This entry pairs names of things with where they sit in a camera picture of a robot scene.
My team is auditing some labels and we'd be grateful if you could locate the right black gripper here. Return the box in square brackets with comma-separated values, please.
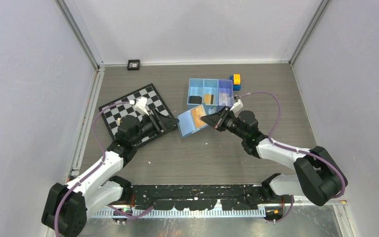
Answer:
[201, 106, 247, 140]

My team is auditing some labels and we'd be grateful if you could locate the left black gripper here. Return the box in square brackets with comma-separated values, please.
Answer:
[131, 108, 178, 145]

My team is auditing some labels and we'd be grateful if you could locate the orange credit card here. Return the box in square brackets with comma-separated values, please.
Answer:
[190, 105, 207, 129]

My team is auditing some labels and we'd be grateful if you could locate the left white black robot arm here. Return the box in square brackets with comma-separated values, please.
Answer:
[41, 110, 179, 237]

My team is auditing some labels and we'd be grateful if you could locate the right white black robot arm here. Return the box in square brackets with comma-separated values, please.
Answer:
[201, 109, 347, 206]

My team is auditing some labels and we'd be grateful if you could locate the orange card in tray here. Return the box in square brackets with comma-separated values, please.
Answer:
[203, 94, 215, 105]

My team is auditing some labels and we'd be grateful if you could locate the clear item in tray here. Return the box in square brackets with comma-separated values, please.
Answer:
[218, 92, 231, 106]

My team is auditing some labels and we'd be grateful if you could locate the blue compartment organizer tray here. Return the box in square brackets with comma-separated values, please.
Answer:
[187, 78, 233, 110]

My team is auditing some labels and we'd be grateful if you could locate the black white chessboard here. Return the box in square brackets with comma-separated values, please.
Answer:
[99, 83, 174, 140]

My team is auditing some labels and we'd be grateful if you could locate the black item in tray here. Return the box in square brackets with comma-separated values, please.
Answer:
[189, 96, 202, 104]

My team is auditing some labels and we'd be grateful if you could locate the blue and orange toy block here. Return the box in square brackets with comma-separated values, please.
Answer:
[229, 74, 241, 91]

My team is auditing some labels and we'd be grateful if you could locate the small black square box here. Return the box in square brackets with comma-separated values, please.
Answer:
[127, 59, 141, 71]

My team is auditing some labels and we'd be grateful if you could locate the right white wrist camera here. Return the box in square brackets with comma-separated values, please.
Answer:
[230, 95, 243, 113]

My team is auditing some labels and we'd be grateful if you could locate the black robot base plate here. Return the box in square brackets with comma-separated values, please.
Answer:
[99, 184, 295, 212]

